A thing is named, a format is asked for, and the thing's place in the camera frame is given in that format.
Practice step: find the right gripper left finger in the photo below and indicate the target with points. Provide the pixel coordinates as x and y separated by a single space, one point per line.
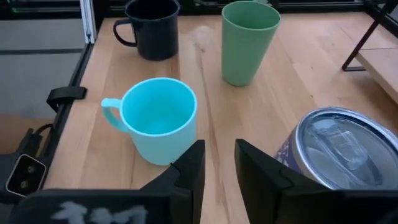
186 174

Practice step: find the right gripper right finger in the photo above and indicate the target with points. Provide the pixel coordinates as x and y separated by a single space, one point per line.
258 180

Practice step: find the blue metallic mug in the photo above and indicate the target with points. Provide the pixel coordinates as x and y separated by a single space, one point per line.
342 149

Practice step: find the green plastic cup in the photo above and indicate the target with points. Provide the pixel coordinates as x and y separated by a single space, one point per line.
245 49

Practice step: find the wooden shelf with metal legs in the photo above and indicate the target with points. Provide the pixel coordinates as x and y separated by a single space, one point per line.
382 68

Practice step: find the black table clamp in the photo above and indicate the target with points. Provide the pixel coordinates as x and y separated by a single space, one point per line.
65 93

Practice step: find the black camera box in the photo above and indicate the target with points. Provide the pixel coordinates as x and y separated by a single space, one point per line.
26 175

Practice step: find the silver aluminium post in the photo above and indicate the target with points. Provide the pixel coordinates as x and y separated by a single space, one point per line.
88 21

